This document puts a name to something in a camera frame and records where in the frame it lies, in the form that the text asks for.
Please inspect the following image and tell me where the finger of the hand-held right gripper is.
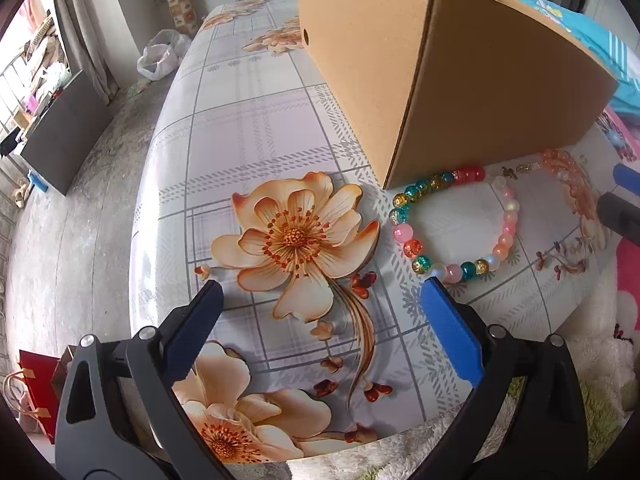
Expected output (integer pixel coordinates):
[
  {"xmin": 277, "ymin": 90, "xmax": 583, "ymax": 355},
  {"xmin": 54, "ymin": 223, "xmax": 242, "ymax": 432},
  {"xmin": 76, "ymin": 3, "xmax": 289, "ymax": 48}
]
[
  {"xmin": 596, "ymin": 191, "xmax": 640, "ymax": 235},
  {"xmin": 613, "ymin": 161, "xmax": 640, "ymax": 192}
]

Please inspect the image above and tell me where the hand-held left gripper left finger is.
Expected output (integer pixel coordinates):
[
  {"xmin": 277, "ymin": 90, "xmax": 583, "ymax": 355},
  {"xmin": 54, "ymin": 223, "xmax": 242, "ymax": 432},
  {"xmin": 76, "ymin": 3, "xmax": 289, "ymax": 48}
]
[{"xmin": 54, "ymin": 280, "xmax": 236, "ymax": 480}]

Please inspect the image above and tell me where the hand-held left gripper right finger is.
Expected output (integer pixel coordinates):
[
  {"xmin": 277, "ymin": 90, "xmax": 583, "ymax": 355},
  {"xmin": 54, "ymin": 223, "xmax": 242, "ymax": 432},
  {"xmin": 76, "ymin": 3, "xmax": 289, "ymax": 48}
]
[{"xmin": 410, "ymin": 276, "xmax": 591, "ymax": 480}]

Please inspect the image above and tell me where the multicolored glass bead bracelet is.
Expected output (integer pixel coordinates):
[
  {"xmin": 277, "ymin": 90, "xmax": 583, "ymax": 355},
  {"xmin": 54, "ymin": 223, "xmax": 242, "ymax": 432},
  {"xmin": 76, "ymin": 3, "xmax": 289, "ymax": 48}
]
[{"xmin": 389, "ymin": 165, "xmax": 521, "ymax": 283}]

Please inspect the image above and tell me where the brown cardboard box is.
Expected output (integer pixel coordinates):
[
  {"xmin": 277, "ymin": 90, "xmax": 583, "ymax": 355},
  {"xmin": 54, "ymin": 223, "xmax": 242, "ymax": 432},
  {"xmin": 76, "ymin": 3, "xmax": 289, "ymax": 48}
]
[{"xmin": 292, "ymin": 0, "xmax": 621, "ymax": 191}]

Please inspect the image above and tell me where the pink floral blanket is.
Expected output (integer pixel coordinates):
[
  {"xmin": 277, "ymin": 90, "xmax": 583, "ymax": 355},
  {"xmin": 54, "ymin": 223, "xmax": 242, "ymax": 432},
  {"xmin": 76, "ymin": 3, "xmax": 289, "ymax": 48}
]
[{"xmin": 595, "ymin": 105, "xmax": 640, "ymax": 331}]

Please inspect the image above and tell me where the blue blanket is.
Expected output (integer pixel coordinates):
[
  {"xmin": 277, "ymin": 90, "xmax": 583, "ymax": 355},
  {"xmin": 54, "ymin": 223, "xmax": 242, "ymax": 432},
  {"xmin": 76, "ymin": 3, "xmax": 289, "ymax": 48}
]
[{"xmin": 515, "ymin": 0, "xmax": 640, "ymax": 121}]

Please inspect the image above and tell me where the fluffy white green blanket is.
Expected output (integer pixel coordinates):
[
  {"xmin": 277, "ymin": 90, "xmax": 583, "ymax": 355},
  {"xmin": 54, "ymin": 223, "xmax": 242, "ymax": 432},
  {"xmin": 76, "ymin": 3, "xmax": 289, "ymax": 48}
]
[{"xmin": 287, "ymin": 260, "xmax": 640, "ymax": 480}]

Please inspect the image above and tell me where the red gift bag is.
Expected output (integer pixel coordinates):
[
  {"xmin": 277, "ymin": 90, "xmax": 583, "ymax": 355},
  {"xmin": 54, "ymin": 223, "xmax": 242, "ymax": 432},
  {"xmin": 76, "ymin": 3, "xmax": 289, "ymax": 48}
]
[{"xmin": 2, "ymin": 349, "xmax": 68, "ymax": 443}]

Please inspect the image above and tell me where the floral plaid tablecloth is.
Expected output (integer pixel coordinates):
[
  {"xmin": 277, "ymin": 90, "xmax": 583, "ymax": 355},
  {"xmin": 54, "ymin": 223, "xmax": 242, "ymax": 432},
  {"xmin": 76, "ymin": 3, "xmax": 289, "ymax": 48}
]
[{"xmin": 129, "ymin": 0, "xmax": 621, "ymax": 461}]

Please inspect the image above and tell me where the grey cabinet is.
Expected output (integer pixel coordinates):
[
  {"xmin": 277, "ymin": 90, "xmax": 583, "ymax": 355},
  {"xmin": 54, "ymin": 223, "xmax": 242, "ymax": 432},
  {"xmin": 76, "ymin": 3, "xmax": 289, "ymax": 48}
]
[{"xmin": 20, "ymin": 69, "xmax": 117, "ymax": 196}]

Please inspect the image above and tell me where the white plastic bag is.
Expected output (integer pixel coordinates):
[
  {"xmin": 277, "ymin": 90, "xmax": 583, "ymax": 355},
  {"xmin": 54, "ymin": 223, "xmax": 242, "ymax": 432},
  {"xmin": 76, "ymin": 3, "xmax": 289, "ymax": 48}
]
[{"xmin": 137, "ymin": 29, "xmax": 193, "ymax": 81}]

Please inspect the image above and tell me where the grey curtain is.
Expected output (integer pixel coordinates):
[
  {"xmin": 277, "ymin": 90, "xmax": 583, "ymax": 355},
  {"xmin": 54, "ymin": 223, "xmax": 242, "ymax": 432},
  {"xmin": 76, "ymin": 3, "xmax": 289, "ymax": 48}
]
[{"xmin": 50, "ymin": 0, "xmax": 121, "ymax": 106}]

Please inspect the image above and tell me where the orange pink bead bracelet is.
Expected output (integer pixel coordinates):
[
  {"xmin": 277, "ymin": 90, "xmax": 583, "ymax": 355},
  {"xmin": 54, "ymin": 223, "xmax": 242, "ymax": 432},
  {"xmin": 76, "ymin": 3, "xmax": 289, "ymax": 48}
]
[{"xmin": 541, "ymin": 148, "xmax": 608, "ymax": 233}]

